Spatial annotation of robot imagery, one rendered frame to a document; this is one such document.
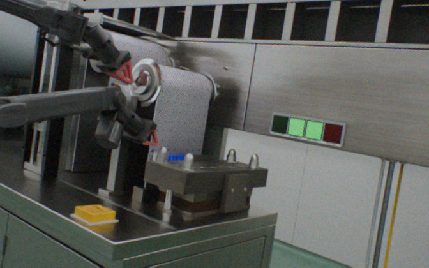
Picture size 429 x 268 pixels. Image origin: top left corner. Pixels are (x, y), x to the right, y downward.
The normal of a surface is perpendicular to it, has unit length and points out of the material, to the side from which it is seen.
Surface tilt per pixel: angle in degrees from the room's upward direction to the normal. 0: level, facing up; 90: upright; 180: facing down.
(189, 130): 90
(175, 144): 90
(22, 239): 90
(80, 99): 79
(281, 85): 90
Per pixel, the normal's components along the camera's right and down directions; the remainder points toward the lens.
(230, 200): 0.76, 0.15
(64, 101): 0.94, -0.03
